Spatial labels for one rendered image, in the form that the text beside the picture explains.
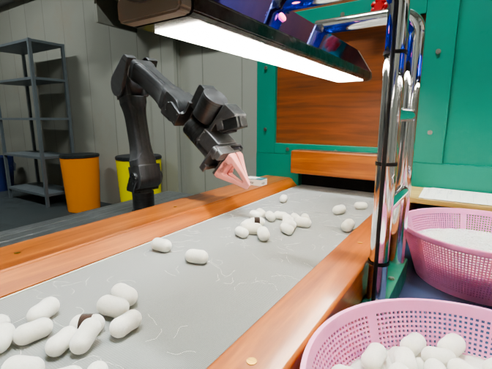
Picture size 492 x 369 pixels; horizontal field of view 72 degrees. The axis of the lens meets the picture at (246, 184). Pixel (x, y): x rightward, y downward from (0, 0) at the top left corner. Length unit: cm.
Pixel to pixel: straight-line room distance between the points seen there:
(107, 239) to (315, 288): 35
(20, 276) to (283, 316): 35
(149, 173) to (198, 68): 218
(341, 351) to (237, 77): 259
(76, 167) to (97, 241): 318
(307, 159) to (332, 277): 63
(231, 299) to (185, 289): 6
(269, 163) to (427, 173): 47
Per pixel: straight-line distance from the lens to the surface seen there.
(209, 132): 74
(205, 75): 303
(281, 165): 113
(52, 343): 38
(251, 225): 63
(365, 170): 97
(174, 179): 321
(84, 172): 378
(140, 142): 99
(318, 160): 101
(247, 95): 277
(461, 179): 100
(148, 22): 35
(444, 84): 100
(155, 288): 47
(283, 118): 113
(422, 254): 65
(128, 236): 62
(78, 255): 57
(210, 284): 47
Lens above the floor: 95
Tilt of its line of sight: 11 degrees down
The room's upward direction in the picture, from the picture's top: straight up
